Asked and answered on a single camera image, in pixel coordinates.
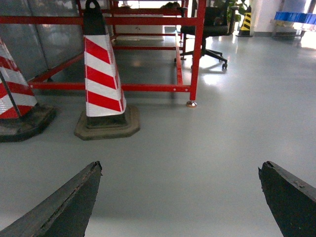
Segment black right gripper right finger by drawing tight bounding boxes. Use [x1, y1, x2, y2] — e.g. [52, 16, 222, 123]
[258, 161, 316, 237]

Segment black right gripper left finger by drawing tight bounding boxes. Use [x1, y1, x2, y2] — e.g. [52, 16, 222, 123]
[0, 161, 102, 237]

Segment red white traffic cone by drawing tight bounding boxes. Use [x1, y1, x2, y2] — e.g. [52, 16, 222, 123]
[75, 0, 140, 140]

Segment steel shelf with blue bins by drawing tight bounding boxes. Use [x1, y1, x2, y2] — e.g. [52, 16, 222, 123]
[270, 11, 316, 38]

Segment yellow black traffic cone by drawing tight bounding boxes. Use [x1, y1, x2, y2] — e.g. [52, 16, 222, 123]
[237, 6, 252, 38]

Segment black office chair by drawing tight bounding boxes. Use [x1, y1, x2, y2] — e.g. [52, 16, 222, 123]
[174, 0, 237, 70]

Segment red metal frame table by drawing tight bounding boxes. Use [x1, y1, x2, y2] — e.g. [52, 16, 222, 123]
[0, 0, 207, 108]

